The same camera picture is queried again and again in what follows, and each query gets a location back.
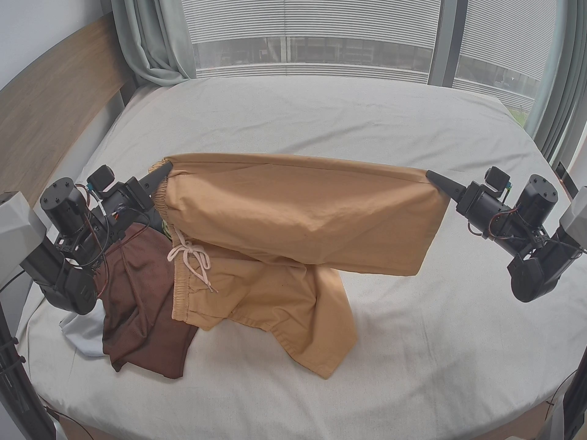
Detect grey-green curtain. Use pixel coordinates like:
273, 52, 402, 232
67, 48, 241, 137
108, 0, 199, 89
523, 0, 587, 169

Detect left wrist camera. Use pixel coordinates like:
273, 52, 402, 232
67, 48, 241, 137
86, 165, 115, 197

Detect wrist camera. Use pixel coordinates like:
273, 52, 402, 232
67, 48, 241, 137
86, 165, 115, 197
485, 166, 512, 197

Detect window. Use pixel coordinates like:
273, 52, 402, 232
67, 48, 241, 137
176, 0, 567, 109

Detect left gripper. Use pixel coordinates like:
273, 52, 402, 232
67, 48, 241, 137
98, 176, 157, 222

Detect brown garment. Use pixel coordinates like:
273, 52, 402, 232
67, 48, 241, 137
94, 225, 200, 379

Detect bed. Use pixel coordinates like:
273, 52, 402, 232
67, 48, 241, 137
0, 12, 587, 440

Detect tan shorts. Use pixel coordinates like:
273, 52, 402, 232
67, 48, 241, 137
149, 152, 452, 380

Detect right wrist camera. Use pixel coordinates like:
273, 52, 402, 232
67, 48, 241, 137
485, 166, 512, 197

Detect white garment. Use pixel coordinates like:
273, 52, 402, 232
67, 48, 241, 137
60, 307, 109, 359

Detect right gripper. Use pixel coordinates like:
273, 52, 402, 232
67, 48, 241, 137
456, 182, 517, 243

